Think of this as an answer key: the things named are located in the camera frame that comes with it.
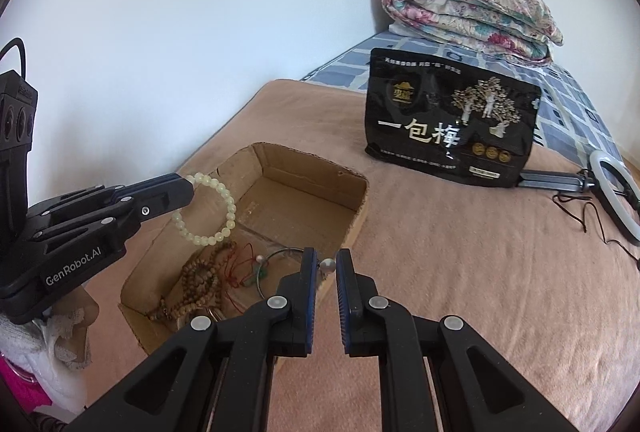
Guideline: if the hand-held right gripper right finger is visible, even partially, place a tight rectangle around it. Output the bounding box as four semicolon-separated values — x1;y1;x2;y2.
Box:
336;249;581;432

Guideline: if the pink bag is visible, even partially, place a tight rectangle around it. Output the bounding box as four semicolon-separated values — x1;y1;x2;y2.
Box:
0;356;57;419

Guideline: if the folded floral quilt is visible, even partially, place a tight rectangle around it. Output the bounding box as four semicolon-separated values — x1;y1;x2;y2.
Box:
381;0;564;65

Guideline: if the cardboard box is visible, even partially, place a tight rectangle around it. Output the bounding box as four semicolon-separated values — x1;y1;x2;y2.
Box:
118;142;369;359

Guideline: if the silver wire bangle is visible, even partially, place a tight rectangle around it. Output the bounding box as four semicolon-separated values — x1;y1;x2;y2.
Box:
254;247;335;301

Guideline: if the black snack bag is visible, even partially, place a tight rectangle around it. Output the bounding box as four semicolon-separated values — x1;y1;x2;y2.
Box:
364;47;543;189

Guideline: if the red string green bead charm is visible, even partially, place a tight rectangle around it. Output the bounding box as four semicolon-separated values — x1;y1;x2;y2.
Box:
227;242;274;308

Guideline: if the pale green bead bracelet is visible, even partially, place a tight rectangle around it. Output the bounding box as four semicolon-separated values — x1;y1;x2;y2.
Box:
171;172;237;246

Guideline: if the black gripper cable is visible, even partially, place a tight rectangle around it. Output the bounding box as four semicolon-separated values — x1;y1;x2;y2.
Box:
0;38;27;76

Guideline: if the white plastic bag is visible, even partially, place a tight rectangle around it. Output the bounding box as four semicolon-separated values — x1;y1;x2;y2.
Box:
0;309;89;414

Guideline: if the white ring light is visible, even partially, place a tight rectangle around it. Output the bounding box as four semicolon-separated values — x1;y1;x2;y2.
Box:
589;150;640;243

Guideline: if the brown wooden bead necklace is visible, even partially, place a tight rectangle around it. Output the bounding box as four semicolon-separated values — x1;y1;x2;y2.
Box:
147;242;239;328

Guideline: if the black ring light cable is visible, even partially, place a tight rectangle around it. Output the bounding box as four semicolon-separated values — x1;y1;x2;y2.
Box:
552;193;640;271

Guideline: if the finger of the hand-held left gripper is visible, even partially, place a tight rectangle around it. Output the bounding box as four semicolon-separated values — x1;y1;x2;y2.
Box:
27;173;193;228
30;179;196;258

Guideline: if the black ring light stand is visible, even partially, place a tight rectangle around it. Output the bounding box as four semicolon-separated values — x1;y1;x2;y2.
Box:
517;169;599;193

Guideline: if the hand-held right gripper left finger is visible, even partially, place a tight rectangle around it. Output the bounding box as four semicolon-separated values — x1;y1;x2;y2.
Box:
65;248;317;432

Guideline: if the blue checked bedsheet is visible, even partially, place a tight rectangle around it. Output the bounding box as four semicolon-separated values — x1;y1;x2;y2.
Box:
300;30;624;163

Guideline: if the pink fleece blanket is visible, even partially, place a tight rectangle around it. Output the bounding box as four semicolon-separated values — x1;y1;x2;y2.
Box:
65;78;640;432

